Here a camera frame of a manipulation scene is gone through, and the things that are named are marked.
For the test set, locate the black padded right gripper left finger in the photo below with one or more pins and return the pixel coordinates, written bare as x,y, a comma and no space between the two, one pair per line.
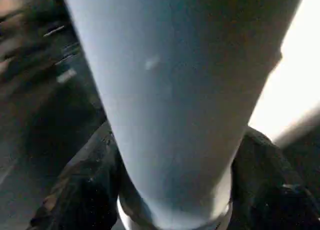
80,185

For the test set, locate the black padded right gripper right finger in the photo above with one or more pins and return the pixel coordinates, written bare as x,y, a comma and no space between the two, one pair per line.
270,185

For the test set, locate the white plastic table leg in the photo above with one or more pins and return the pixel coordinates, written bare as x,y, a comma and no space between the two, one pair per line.
175,77

